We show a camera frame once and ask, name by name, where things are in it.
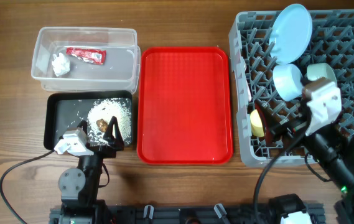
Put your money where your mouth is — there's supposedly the yellow plastic cup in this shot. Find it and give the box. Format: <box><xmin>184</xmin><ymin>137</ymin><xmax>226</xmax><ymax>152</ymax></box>
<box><xmin>249</xmin><ymin>110</ymin><xmax>264</xmax><ymax>138</ymax></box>

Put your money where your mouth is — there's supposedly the food scraps and rice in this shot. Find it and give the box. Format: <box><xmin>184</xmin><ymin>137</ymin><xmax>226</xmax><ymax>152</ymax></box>
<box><xmin>67</xmin><ymin>98</ymin><xmax>133</xmax><ymax>146</ymax></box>

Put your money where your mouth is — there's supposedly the light blue bowl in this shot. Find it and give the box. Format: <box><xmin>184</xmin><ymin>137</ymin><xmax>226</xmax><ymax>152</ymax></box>
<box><xmin>272</xmin><ymin>64</ymin><xmax>303</xmax><ymax>101</ymax></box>

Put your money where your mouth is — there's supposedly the mint green bowl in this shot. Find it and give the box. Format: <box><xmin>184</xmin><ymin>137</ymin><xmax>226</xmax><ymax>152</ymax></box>
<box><xmin>306</xmin><ymin>63</ymin><xmax>337</xmax><ymax>86</ymax></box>

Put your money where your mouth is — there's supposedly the light blue plate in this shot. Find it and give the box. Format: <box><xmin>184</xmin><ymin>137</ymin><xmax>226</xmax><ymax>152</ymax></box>
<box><xmin>269</xmin><ymin>4</ymin><xmax>313</xmax><ymax>65</ymax></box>

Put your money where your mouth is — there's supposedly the white plastic spoon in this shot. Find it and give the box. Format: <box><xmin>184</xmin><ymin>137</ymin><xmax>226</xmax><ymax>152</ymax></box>
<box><xmin>246</xmin><ymin>83</ymin><xmax>252</xmax><ymax>102</ymax></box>

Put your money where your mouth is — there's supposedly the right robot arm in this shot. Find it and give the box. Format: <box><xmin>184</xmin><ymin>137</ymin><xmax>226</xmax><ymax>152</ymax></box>
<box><xmin>255</xmin><ymin>101</ymin><xmax>354</xmax><ymax>223</ymax></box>

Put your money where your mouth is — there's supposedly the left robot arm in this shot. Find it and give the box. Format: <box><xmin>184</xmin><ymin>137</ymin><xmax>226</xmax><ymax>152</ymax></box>
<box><xmin>54</xmin><ymin>116</ymin><xmax>124</xmax><ymax>217</ymax></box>

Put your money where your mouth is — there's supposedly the black waste tray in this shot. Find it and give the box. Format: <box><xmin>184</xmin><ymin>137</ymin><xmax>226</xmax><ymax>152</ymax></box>
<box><xmin>44</xmin><ymin>90</ymin><xmax>133</xmax><ymax>150</ymax></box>

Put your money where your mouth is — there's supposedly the clear plastic waste bin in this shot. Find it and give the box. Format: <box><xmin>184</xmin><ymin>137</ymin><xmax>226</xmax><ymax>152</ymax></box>
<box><xmin>31</xmin><ymin>27</ymin><xmax>141</xmax><ymax>93</ymax></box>

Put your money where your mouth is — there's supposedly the grey dishwasher rack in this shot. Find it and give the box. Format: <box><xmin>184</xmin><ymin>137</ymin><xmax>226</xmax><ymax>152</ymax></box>
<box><xmin>228</xmin><ymin>9</ymin><xmax>354</xmax><ymax>167</ymax></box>

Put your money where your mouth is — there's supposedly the crumpled white tissue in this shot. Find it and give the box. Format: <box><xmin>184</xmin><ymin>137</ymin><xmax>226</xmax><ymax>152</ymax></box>
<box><xmin>51</xmin><ymin>52</ymin><xmax>70</xmax><ymax>77</ymax></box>

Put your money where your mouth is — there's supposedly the red snack wrapper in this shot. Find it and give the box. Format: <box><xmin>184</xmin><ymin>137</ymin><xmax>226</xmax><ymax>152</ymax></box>
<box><xmin>66</xmin><ymin>47</ymin><xmax>106</xmax><ymax>65</ymax></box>

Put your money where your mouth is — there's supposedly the red serving tray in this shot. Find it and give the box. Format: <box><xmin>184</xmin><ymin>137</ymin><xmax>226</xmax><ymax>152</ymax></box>
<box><xmin>137</xmin><ymin>47</ymin><xmax>233</xmax><ymax>165</ymax></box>

